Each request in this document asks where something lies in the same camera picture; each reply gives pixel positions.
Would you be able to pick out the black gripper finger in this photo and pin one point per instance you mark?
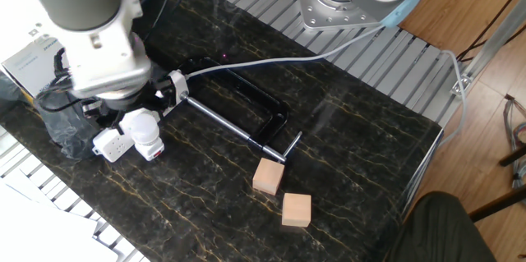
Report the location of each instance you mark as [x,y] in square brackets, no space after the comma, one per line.
[100,114]
[162,87]

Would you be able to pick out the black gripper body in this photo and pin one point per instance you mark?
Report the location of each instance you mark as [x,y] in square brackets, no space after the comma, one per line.
[125,104]

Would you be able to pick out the white light bulb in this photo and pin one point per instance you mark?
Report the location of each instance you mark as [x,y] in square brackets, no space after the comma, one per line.
[144,128]

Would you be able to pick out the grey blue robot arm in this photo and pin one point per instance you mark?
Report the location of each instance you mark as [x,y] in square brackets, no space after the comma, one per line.
[94,28]

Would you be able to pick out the white power strip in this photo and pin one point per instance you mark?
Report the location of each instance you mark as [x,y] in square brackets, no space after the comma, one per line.
[111,145]

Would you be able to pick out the black plastic wrapped package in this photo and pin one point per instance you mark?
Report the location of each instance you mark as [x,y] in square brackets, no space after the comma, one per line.
[61,130]

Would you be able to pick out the white blue cardboard box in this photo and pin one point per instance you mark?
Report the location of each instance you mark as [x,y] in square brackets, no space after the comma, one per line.
[30,62]

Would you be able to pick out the black C-clamp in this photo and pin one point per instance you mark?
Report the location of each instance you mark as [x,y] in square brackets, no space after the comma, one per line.
[275,120]

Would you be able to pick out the white paper sheets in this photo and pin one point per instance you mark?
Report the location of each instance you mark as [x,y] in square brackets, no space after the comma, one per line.
[41,233]

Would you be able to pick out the wooden cube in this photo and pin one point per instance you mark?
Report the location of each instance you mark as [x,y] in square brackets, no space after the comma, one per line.
[296,210]
[268,176]

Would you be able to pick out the dark trousered person leg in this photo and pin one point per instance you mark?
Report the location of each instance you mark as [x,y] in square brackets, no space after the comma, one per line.
[439,233]

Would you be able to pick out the dark wooden stool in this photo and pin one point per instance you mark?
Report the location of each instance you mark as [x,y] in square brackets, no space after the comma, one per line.
[493,206]

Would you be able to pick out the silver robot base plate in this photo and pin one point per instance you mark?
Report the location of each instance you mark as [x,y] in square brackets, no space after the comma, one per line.
[324,13]

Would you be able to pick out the aluminium frame rail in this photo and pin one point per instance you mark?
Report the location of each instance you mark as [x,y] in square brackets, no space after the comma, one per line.
[489,40]

